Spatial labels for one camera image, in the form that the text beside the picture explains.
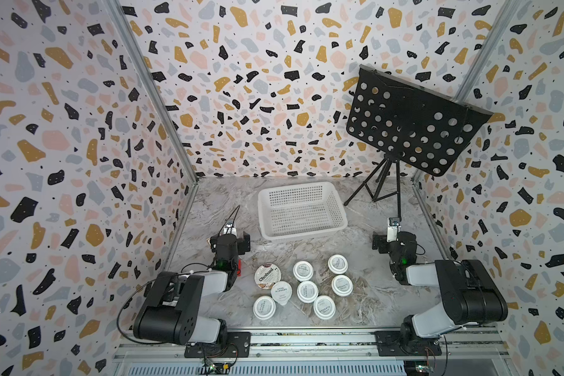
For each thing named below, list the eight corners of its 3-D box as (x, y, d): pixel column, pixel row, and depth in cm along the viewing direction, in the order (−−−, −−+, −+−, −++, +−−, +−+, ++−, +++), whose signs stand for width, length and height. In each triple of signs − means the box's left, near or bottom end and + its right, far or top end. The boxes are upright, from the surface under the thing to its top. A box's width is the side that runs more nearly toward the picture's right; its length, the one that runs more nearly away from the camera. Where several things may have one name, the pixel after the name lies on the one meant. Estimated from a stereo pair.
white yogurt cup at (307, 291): (293, 299, 85) (293, 291, 79) (304, 284, 89) (305, 276, 83) (308, 311, 83) (309, 304, 77) (319, 295, 86) (321, 288, 80)
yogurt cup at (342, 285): (331, 301, 85) (334, 293, 79) (329, 282, 89) (332, 274, 83) (350, 301, 85) (354, 294, 79) (347, 282, 89) (351, 274, 83)
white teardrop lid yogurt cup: (268, 298, 85) (267, 292, 80) (279, 283, 89) (278, 276, 84) (284, 310, 82) (283, 304, 78) (295, 293, 86) (295, 287, 81)
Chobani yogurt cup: (265, 296, 86) (263, 291, 81) (252, 277, 90) (250, 271, 86) (285, 282, 89) (284, 276, 85) (272, 264, 94) (270, 257, 89)
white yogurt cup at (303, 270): (301, 290, 87) (301, 282, 81) (290, 275, 91) (290, 267, 85) (314, 279, 90) (316, 270, 84) (304, 266, 94) (304, 256, 87)
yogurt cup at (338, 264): (327, 280, 90) (330, 271, 84) (326, 263, 94) (328, 254, 88) (345, 280, 90) (349, 271, 84) (343, 263, 95) (346, 254, 88)
